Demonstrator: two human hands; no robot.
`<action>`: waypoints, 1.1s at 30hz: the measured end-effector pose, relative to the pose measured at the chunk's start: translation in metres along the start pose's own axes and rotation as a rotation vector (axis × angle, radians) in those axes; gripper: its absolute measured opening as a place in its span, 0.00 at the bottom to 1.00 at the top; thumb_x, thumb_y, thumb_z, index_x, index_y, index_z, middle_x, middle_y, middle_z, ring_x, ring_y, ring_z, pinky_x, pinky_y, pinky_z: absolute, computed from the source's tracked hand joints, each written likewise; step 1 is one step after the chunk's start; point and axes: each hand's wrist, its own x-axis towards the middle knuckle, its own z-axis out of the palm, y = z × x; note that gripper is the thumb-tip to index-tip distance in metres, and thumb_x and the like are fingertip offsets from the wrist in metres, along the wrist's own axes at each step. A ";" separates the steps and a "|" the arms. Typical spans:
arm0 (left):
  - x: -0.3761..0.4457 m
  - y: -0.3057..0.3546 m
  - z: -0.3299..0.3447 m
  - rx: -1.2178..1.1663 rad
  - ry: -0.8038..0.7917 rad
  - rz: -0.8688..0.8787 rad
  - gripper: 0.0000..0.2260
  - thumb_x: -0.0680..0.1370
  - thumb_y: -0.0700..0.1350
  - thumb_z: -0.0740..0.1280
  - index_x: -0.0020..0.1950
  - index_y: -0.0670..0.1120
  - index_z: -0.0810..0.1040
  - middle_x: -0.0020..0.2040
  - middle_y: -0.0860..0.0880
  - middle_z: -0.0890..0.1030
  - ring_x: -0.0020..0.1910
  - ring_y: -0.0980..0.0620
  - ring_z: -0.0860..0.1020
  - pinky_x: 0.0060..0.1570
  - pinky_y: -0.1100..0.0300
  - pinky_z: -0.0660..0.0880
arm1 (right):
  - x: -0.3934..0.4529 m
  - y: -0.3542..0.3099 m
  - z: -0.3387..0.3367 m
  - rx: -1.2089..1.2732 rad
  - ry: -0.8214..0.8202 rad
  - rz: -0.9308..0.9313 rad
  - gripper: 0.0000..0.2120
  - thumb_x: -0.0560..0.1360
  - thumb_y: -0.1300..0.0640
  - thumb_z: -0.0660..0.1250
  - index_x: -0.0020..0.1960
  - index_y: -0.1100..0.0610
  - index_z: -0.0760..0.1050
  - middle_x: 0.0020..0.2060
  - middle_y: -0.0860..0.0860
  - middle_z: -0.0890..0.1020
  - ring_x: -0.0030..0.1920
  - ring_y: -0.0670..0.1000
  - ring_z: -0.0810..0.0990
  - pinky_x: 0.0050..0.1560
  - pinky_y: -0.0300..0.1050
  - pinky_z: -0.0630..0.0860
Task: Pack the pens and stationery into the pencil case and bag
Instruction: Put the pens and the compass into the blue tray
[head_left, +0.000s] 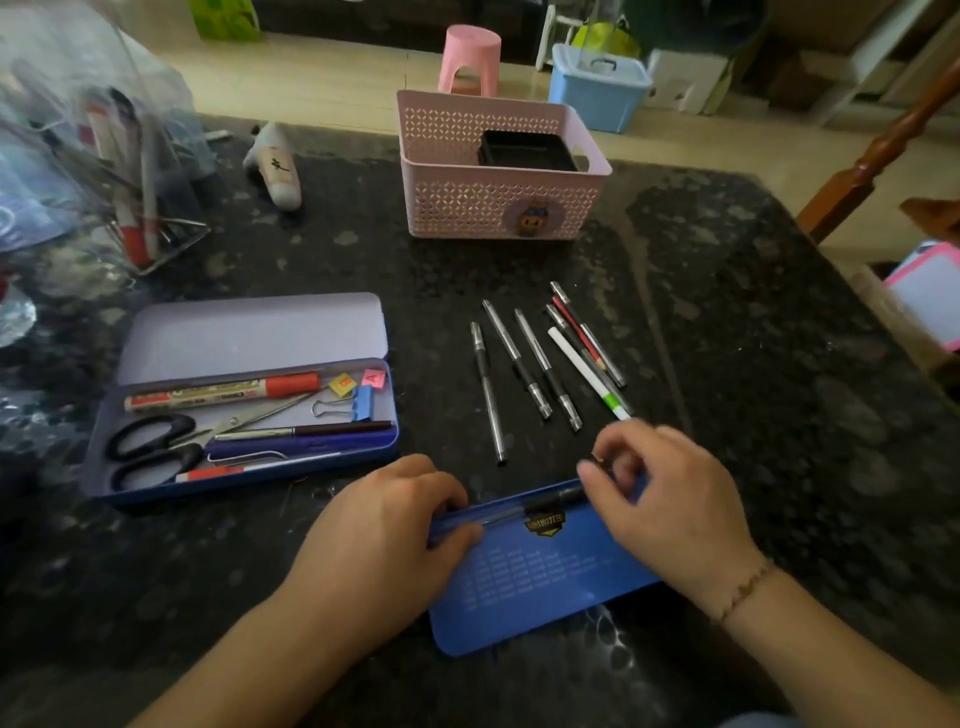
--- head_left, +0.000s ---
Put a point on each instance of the blue binder clip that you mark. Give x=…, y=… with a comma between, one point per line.
x=360, y=405

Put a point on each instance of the thin silver pen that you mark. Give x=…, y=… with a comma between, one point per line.
x=487, y=390

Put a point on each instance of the white pen with green tip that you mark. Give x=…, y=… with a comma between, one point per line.
x=589, y=373

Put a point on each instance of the blue plastic storage box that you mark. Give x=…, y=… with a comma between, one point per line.
x=596, y=94

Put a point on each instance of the black gel pen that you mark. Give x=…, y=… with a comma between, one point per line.
x=532, y=504

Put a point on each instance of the black square tray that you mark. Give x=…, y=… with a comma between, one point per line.
x=525, y=152

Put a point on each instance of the pink perforated plastic basket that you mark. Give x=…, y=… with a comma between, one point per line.
x=480, y=195

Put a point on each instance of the clear plastic pen holder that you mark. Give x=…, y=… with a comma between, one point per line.
x=67, y=150

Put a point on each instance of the white cardboard box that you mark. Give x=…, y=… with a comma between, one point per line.
x=686, y=81

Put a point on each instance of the person's left thumb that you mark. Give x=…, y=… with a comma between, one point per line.
x=459, y=537

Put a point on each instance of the pink square eraser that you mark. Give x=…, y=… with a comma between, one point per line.
x=373, y=379

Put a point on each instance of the brown wooden chair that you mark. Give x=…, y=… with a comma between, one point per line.
x=862, y=169

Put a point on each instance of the person's right hand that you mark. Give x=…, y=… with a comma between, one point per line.
x=675, y=510

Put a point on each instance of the yellow green bag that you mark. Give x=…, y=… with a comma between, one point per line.
x=607, y=39

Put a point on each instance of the white glue bottle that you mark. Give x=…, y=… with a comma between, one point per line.
x=276, y=169

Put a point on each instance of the person's right forearm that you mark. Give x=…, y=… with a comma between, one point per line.
x=832, y=652

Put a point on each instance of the dark brown slim pen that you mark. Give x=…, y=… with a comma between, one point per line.
x=315, y=430

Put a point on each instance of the pink plastic stool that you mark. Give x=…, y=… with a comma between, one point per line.
x=471, y=52

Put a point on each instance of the person's left forearm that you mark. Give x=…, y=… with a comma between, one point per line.
x=247, y=667

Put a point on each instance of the red and white slim pen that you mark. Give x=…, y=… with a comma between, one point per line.
x=247, y=466

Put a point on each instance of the open blue tin pencil case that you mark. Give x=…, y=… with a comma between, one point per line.
x=247, y=337

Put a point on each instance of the silver pen with black grip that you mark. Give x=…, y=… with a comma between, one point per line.
x=547, y=371
x=516, y=358

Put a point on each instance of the person's left hand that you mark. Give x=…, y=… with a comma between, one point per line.
x=375, y=540

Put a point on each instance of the red capped white marker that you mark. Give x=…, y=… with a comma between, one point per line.
x=124, y=195

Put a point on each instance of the person's right thumb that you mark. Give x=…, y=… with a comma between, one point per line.
x=596, y=491

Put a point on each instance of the red pencil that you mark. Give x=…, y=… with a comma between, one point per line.
x=576, y=330

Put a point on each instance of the white small rack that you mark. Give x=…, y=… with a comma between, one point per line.
x=559, y=34

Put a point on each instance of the red and white marker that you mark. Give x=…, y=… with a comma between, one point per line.
x=225, y=391

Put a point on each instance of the yellow square eraser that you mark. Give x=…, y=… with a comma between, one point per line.
x=343, y=385

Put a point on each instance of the pink framed whiteboard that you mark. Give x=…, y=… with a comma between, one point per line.
x=930, y=292

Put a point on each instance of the silver and grey pen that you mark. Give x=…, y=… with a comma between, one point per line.
x=592, y=341

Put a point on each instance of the blue tin pencil case lid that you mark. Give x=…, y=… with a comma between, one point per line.
x=540, y=585

